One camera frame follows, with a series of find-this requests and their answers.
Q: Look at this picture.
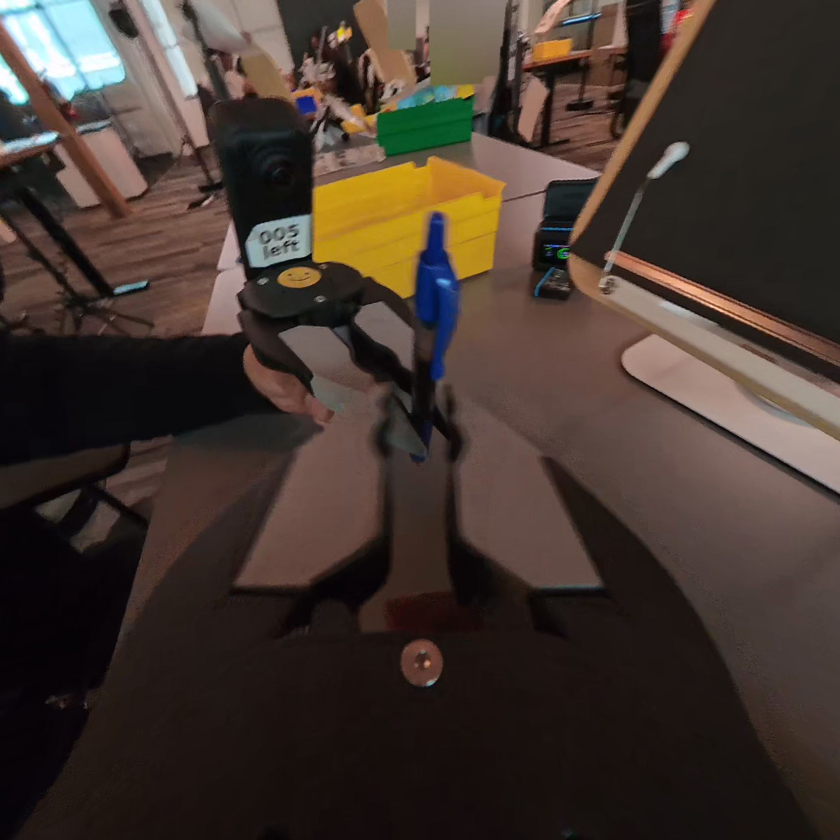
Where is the white cabinet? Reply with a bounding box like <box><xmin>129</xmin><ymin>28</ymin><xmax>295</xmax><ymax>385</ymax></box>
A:
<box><xmin>52</xmin><ymin>121</ymin><xmax>149</xmax><ymax>211</ymax></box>

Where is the black board book stand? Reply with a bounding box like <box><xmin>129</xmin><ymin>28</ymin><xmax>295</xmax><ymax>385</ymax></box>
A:
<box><xmin>567</xmin><ymin>0</ymin><xmax>840</xmax><ymax>494</ymax></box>

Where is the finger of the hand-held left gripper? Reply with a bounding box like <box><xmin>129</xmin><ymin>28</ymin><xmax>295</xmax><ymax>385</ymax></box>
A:
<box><xmin>307</xmin><ymin>375</ymin><xmax>347</xmax><ymax>421</ymax></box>
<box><xmin>377</xmin><ymin>384</ymin><xmax>432</xmax><ymax>462</ymax></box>

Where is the yellow plastic bin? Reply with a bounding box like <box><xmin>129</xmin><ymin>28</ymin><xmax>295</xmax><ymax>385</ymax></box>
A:
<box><xmin>311</xmin><ymin>156</ymin><xmax>508</xmax><ymax>301</ymax></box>

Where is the person's left hand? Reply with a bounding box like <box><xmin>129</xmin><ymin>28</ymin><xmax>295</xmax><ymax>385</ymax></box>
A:
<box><xmin>241</xmin><ymin>343</ymin><xmax>337</xmax><ymax>426</ymax></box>

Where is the green bin with colourful packets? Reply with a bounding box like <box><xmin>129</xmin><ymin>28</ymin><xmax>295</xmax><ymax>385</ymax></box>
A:
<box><xmin>375</xmin><ymin>97</ymin><xmax>475</xmax><ymax>157</ymax></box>

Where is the person's left forearm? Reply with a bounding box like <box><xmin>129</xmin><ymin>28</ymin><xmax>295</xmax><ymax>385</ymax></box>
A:
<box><xmin>0</xmin><ymin>331</ymin><xmax>280</xmax><ymax>468</ymax></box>

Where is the wooden top desk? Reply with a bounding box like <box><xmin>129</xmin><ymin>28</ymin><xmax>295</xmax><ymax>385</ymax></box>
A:
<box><xmin>521</xmin><ymin>46</ymin><xmax>630</xmax><ymax>148</ymax></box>

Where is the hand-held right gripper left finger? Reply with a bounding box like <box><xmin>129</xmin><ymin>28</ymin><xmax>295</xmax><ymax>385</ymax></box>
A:
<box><xmin>231</xmin><ymin>394</ymin><xmax>403</xmax><ymax>589</ymax></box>

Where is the person's dark clothed body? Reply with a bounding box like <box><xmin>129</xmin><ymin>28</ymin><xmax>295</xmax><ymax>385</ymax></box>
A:
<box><xmin>0</xmin><ymin>446</ymin><xmax>155</xmax><ymax>834</ymax></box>

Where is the blue ballpoint pen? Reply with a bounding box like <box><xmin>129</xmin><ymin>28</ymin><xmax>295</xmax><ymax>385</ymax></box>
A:
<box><xmin>408</xmin><ymin>211</ymin><xmax>462</xmax><ymax>466</ymax></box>

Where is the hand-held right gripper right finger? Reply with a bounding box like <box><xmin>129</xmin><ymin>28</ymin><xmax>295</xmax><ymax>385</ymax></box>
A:
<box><xmin>445</xmin><ymin>387</ymin><xmax>606</xmax><ymax>589</ymax></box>

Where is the black tripod stand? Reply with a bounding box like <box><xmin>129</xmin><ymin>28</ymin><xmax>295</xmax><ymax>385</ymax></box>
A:
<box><xmin>0</xmin><ymin>180</ymin><xmax>156</xmax><ymax>332</ymax></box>

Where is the black device with screen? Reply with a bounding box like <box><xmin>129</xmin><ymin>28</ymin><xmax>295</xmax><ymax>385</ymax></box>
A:
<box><xmin>532</xmin><ymin>178</ymin><xmax>599</xmax><ymax>273</ymax></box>

